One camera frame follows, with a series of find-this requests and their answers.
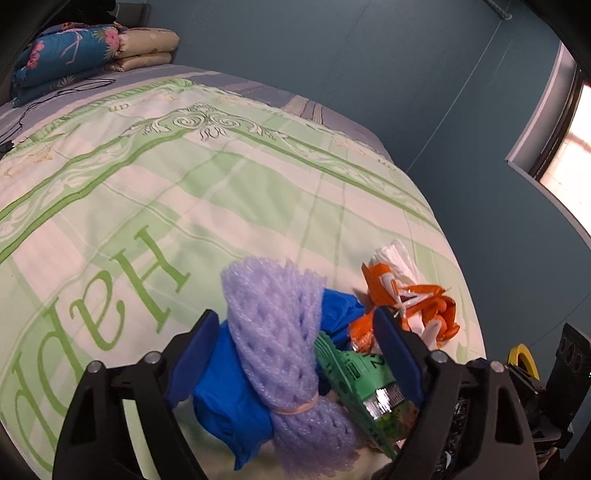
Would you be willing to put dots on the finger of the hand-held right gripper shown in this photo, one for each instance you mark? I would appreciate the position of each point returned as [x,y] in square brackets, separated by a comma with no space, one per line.
[572,350]

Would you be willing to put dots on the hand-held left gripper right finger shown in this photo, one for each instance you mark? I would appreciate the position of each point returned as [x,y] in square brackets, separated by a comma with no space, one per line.
[397,350]

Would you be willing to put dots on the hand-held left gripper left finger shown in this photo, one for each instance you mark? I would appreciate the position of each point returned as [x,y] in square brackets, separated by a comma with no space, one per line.
[194,355]

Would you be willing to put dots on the green snack packet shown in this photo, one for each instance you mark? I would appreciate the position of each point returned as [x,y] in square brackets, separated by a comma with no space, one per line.
[355,374]

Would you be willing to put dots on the yellow-rimmed trash bin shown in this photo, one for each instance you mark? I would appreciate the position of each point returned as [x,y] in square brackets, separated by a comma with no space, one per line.
[521,353]

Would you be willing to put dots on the purple foam fruit net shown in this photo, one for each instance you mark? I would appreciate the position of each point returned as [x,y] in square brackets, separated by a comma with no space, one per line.
[277,314]

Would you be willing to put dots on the orange plastic wrapper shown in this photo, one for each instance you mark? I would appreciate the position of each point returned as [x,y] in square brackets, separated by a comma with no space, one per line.
[383,286]

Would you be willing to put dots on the white crumpled tissue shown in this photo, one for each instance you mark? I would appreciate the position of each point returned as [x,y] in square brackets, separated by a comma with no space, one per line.
[395,258]

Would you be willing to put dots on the green printed bedspread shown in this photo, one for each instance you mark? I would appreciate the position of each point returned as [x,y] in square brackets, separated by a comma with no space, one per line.
[184,194]

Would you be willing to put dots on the window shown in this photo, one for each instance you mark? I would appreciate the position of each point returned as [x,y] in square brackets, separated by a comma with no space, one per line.
[563,138]

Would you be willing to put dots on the grey-blue striped bed sheet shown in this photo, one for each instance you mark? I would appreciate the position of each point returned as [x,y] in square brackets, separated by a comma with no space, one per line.
[258,87]

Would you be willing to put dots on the beige folded quilt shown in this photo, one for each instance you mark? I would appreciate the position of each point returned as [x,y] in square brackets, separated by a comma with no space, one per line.
[147,46]

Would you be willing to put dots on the floral blue folded quilt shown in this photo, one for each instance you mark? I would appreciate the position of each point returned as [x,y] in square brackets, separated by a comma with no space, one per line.
[60,50]

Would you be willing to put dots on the dark headboard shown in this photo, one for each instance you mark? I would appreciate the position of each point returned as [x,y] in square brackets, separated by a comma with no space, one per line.
[134,14]

